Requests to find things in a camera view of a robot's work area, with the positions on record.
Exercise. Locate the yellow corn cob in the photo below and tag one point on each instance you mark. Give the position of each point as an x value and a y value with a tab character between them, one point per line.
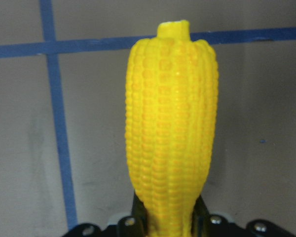
171	108

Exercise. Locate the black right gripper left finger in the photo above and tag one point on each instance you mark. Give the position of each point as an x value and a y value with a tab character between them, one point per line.
139	210

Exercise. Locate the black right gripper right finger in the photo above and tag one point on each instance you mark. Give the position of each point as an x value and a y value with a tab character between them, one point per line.
199	226

